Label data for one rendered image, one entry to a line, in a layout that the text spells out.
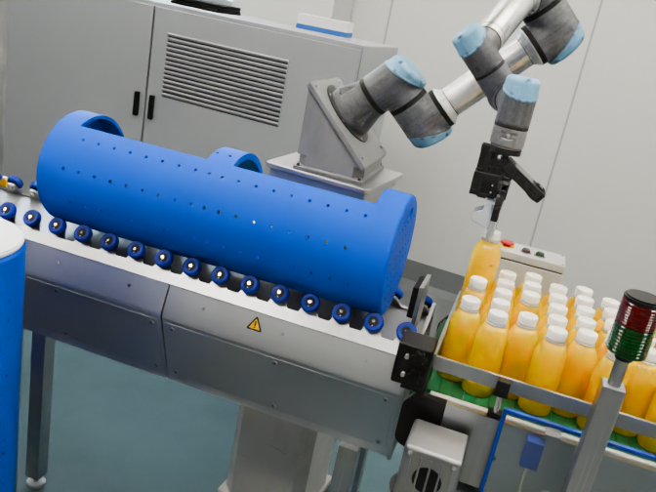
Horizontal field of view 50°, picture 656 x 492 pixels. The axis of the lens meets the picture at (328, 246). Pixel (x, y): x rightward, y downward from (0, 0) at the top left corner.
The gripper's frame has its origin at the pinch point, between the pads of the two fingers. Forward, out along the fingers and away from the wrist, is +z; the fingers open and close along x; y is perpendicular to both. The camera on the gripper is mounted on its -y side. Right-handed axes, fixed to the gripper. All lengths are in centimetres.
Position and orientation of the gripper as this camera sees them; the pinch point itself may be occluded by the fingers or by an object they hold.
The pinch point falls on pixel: (491, 233)
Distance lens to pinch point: 166.5
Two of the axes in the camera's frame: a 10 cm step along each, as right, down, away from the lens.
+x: -3.1, 2.6, -9.1
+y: -9.3, -2.7, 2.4
